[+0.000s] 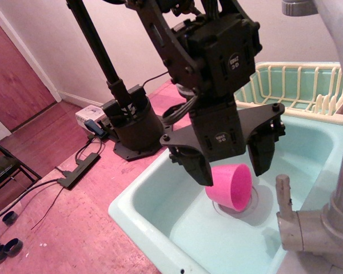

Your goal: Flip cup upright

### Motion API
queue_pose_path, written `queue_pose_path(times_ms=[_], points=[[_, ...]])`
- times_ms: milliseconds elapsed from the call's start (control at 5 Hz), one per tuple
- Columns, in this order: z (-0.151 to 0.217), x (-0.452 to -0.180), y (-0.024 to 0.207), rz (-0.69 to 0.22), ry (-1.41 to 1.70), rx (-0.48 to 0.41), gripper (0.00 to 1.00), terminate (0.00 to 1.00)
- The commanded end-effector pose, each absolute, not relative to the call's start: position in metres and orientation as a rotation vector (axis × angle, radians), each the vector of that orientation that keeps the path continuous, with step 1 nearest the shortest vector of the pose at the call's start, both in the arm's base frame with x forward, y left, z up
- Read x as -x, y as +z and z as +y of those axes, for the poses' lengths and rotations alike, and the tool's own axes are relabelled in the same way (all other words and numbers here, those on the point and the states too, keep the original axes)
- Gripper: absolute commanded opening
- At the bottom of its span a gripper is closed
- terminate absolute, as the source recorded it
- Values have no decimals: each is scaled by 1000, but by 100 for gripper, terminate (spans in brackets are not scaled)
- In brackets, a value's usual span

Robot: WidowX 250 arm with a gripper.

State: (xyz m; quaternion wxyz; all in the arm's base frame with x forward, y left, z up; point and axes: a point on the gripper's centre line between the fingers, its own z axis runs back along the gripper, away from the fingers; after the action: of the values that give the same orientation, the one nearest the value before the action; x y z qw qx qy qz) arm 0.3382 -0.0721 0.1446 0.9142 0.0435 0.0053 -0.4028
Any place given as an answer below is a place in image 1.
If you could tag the beige faucet handle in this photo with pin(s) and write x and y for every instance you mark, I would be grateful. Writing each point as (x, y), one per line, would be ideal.
(288, 220)

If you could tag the grey toy faucet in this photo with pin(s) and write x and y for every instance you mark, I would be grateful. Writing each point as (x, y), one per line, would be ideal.
(319, 231)

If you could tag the black USB hub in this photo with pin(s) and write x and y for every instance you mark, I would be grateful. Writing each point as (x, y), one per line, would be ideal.
(72, 178)

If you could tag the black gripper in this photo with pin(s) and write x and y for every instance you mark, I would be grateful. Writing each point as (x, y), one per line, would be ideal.
(223, 131)

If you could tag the pink plastic cup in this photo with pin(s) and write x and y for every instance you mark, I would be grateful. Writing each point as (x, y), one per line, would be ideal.
(232, 186)

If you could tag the mint green toy sink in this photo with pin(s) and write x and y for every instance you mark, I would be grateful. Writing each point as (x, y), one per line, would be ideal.
(183, 227)

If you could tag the blue clip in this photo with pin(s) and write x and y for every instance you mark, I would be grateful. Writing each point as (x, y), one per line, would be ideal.
(94, 128)

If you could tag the white box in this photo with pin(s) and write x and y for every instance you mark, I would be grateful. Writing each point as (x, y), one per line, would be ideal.
(90, 112)

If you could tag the cream dish rack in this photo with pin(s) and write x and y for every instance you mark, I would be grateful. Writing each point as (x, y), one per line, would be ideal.
(308, 90)

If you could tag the black metal frame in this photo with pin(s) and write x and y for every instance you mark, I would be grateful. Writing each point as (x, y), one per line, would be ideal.
(11, 166)

